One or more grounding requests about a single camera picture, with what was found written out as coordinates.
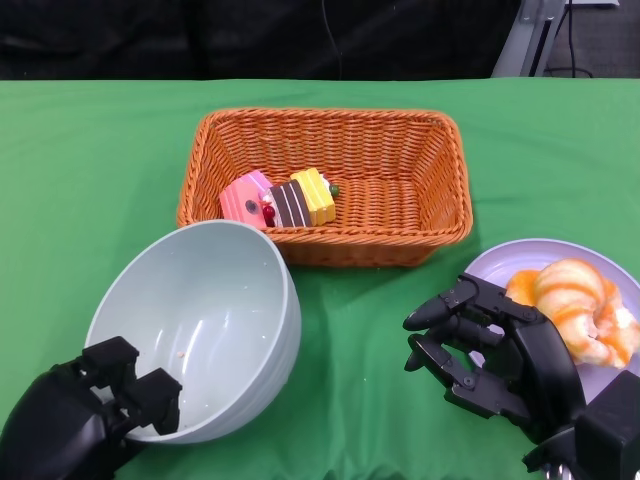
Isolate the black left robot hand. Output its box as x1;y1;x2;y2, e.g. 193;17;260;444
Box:
0;335;184;480

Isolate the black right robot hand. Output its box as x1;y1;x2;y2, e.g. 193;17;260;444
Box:
402;272;586;445

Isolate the orange bagel bread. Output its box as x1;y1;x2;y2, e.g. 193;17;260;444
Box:
505;268;632;369

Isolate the white orange-striped donut bread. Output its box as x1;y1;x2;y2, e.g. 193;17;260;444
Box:
532;258;640;369

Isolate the grey round bowl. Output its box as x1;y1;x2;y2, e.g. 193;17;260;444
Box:
84;219;303;445

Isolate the white round plate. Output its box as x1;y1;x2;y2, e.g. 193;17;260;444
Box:
457;238;640;406

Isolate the orange wicker basket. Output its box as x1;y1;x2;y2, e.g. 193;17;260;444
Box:
176;107;474;269

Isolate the yellow decorated cake slice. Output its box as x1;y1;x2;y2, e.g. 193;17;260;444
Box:
289;167;341;225

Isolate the brown chocolate cake piece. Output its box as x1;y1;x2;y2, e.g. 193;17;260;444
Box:
259;180;312;228

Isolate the coral red cake slice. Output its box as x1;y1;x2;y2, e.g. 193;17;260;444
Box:
218;177;267;230

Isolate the pink cake slice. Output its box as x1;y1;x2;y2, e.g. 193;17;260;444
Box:
241;169;274;201

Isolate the green tablecloth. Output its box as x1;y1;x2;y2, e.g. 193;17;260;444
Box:
0;78;640;480

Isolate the grey metal stand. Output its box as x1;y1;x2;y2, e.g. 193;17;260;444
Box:
490;0;571;79

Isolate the black fabric backdrop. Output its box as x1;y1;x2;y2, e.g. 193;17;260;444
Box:
0;0;521;82

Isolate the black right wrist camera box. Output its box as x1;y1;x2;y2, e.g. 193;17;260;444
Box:
573;369;640;480

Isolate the black floor cable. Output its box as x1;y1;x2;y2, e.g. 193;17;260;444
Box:
544;24;595;79

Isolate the thin black hanging cable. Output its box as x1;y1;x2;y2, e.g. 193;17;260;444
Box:
322;0;346;81

